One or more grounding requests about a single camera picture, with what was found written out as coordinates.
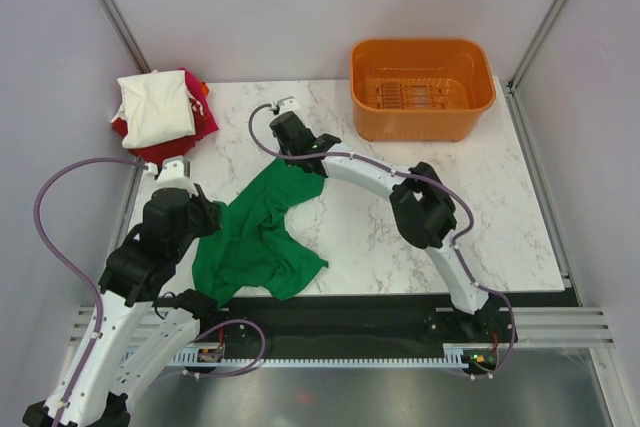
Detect folded magenta t-shirt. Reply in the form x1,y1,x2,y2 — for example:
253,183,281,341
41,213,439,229
184,69,219,140

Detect folded white t-shirt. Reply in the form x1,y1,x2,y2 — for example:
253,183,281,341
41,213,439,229
113,70,196,149

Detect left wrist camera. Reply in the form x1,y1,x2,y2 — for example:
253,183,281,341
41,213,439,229
156,156,197,195

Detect white slotted cable duct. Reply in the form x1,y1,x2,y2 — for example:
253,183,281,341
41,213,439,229
167,346,499,371

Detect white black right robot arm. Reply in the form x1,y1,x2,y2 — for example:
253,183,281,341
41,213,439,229
269,112,500,341

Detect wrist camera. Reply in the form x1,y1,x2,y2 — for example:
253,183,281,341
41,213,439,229
156,156,197,195
271,96,300,116

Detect orange plastic basket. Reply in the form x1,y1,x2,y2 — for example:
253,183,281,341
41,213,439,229
350,38,496,142

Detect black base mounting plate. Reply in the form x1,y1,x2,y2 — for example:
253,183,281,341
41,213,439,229
154,291,519,361

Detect folded red t-shirt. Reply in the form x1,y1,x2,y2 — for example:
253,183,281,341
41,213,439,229
126,116,210,165

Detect left aluminium corner post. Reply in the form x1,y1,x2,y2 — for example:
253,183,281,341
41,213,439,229
98,0,151,73

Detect right aluminium table rail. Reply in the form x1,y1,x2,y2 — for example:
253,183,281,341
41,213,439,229
500,81,584,307

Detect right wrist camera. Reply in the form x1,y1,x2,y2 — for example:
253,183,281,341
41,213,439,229
271,96,300,116

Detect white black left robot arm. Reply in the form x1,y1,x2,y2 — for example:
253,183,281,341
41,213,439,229
22,184,221,426

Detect green t-shirt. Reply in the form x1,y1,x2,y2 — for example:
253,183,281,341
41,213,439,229
192,159,328,306

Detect aluminium front frame rails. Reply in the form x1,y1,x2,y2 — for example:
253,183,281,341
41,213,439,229
67,307,614,347

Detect aluminium corner post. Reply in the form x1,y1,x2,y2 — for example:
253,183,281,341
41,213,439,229
98,0,151,73
506,0,569,95

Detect right aluminium corner post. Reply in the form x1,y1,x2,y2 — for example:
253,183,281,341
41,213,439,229
506,0,569,95

